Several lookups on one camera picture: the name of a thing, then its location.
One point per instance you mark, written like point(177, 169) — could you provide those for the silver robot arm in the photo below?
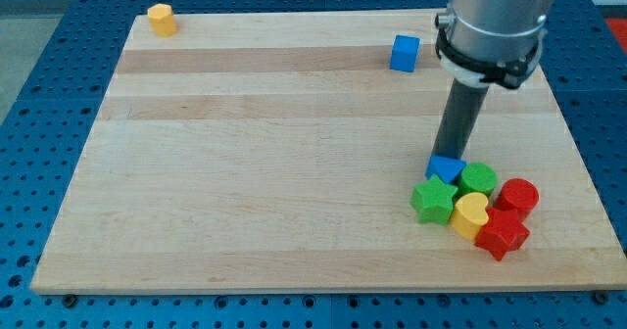
point(481, 42)

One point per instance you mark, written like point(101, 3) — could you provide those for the wooden board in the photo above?
point(276, 153)

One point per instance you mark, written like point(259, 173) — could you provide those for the blue cube block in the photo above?
point(404, 53)

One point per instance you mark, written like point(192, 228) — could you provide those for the green star block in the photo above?
point(433, 200)

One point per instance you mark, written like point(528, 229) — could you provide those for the blue triangle block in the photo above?
point(447, 169)

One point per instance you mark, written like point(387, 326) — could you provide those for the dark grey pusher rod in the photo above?
point(463, 106)

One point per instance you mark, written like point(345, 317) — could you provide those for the green cylinder block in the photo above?
point(477, 177)

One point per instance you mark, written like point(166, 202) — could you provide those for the yellow heart block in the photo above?
point(469, 215)

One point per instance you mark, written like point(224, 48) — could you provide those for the yellow hexagon block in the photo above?
point(161, 19)

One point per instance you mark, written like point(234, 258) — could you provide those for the red cylinder block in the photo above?
point(520, 195)

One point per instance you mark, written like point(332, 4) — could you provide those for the red star block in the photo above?
point(503, 233)

